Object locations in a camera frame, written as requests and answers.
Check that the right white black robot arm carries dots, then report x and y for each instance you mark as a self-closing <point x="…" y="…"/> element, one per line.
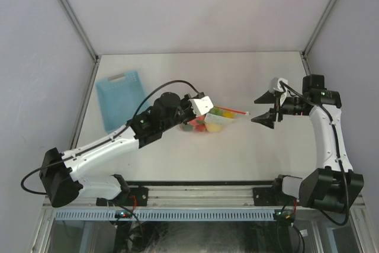
<point x="334" y="185"/>

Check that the yellow fake pear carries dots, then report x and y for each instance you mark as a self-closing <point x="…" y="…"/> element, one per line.
<point x="213" y="128"/>

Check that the light blue slotted cable duct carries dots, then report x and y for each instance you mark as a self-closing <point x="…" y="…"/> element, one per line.
<point x="168" y="215"/>

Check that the aluminium front rail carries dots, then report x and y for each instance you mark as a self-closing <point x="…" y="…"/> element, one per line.
<point x="195" y="194"/>

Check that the green fake grape bunch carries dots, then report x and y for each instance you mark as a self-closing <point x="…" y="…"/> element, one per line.
<point x="217" y="111"/>

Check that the yellow fake lemon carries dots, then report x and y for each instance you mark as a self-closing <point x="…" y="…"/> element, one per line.
<point x="228" y="114"/>

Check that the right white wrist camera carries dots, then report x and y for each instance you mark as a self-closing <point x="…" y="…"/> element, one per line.
<point x="275" y="85"/>

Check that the red fake strawberries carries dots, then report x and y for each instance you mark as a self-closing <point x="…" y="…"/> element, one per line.
<point x="196" y="125"/>

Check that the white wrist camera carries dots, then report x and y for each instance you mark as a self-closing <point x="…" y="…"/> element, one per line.
<point x="275" y="85"/>
<point x="201" y="106"/>

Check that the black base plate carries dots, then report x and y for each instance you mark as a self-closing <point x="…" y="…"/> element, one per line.
<point x="268" y="196"/>
<point x="137" y="196"/>

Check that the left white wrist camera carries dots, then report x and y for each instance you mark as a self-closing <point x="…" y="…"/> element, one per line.
<point x="201" y="106"/>

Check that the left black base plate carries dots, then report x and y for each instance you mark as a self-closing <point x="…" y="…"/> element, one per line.
<point x="137" y="196"/>

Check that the light blue plastic basket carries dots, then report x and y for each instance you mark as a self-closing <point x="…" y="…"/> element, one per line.
<point x="119" y="97"/>

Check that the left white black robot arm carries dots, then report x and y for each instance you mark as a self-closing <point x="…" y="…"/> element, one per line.
<point x="67" y="175"/>

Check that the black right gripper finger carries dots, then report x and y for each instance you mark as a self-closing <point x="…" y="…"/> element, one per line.
<point x="266" y="98"/>
<point x="267" y="119"/>

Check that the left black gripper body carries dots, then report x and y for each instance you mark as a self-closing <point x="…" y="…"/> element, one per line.
<point x="186" y="111"/>

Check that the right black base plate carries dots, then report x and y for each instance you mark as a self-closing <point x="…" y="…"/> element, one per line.
<point x="268" y="196"/>

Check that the clear zip top bag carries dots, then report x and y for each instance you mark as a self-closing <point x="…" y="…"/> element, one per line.
<point x="223" y="121"/>

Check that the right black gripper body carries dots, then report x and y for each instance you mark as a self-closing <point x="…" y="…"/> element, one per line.
<point x="279" y="109"/>

